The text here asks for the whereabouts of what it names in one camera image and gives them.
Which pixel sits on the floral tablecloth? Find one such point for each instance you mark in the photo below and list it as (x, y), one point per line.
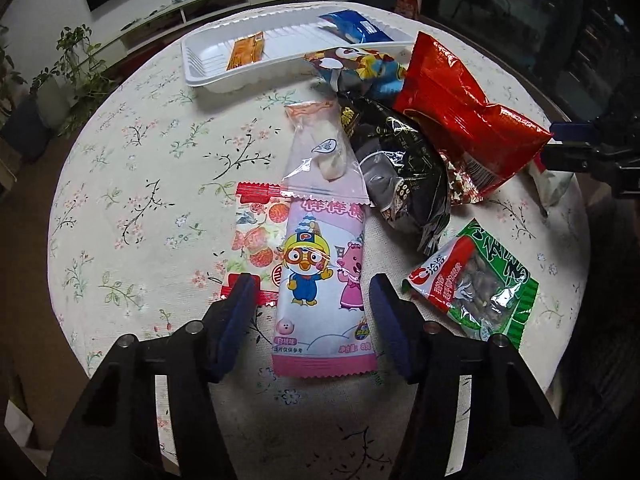
(150, 160)

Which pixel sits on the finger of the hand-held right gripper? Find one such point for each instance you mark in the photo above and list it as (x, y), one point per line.
(560, 157)
(570, 131)

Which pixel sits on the blue snack packet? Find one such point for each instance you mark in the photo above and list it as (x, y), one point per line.
(357, 27)

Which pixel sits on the orange snack packet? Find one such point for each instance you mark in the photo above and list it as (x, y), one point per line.
(245, 51)

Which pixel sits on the red white strawberry candy packet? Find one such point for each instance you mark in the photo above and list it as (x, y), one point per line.
(255, 230)

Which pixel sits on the large red snack bag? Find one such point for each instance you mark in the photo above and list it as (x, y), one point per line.
(450, 100)

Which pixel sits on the clear packet with orange print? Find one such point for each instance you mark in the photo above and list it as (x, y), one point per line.
(320, 160)

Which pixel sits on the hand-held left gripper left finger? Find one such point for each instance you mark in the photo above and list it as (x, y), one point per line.
(235, 320)

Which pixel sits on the white low cabinet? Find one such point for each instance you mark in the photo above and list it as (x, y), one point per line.
(150, 25)

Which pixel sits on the potted plant in dark pot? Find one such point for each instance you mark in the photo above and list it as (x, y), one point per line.
(22, 127)

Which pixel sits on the trailing green plant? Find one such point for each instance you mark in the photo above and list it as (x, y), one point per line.
(80, 60)

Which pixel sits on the pink cartoon snack packet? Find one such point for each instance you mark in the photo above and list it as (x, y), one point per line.
(320, 310)

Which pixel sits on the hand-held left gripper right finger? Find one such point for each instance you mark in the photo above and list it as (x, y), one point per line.
(395, 330)

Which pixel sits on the black snack bag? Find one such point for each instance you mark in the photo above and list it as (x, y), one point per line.
(400, 160)

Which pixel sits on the potted plant in white pot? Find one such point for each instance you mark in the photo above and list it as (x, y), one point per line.
(50, 100)

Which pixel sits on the green red seed packet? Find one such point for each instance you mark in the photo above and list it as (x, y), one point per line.
(480, 285)

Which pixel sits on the blue yellow cartoon snack bag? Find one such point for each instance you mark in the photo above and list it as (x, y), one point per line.
(365, 67)

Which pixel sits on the dark glass cabinet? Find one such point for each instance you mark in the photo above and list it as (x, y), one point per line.
(500, 10)

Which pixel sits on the red star-print snack packet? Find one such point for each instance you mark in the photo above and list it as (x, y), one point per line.
(467, 185)

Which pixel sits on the white grey snack packet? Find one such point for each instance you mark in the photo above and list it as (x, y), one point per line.
(550, 187)

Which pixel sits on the white plastic tray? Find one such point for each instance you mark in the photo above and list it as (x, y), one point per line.
(280, 45)

